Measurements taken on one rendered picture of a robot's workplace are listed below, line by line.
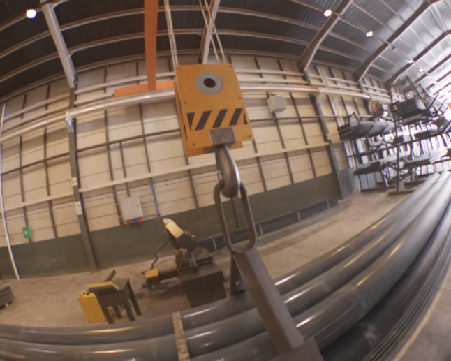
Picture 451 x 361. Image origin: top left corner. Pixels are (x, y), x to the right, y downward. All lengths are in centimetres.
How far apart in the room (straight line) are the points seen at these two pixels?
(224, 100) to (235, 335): 77
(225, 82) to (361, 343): 101
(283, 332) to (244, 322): 18
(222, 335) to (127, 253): 738
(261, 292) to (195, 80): 69
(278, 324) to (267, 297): 9
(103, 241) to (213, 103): 771
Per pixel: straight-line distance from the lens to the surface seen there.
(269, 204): 873
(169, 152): 802
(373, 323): 87
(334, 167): 1150
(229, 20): 977
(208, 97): 67
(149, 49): 619
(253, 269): 65
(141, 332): 90
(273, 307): 63
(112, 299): 351
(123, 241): 791
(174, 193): 778
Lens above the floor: 190
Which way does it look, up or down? 3 degrees up
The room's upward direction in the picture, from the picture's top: 13 degrees counter-clockwise
